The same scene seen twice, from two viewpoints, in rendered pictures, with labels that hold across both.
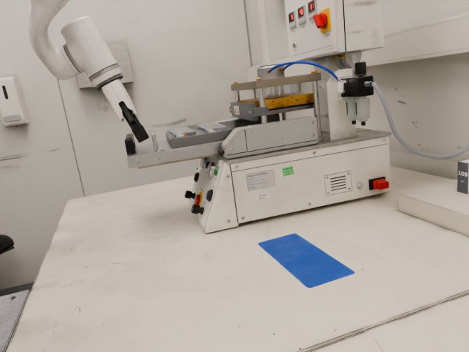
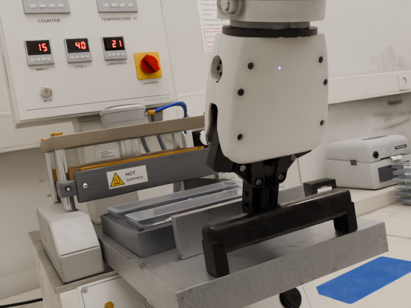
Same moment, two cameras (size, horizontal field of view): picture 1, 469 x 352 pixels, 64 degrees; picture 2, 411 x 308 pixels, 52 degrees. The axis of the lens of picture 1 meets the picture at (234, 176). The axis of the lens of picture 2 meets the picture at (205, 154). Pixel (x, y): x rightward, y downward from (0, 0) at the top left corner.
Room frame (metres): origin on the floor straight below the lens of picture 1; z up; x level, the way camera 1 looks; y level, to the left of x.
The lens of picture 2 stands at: (1.18, 0.61, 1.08)
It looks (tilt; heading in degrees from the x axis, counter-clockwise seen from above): 3 degrees down; 256
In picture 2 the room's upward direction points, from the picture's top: 9 degrees counter-clockwise
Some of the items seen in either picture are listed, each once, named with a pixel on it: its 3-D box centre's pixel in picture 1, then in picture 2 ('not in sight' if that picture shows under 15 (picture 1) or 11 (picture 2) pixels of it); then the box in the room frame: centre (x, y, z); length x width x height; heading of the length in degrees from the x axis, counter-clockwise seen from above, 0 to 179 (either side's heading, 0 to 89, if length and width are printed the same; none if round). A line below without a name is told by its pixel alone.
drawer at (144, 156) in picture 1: (181, 142); (213, 227); (1.06, 0.14, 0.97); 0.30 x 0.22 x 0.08; 102
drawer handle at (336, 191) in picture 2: (130, 143); (284, 227); (1.04, 0.27, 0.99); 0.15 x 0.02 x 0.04; 12
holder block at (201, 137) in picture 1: (197, 135); (194, 213); (1.07, 0.09, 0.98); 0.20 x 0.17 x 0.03; 12
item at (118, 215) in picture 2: (211, 129); (180, 202); (1.08, 0.05, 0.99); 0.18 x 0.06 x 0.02; 12
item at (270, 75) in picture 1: (285, 86); (134, 142); (1.11, -0.18, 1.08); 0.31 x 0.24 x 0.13; 12
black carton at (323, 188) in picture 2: not in sight; (320, 190); (0.50, -0.64, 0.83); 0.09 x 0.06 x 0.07; 179
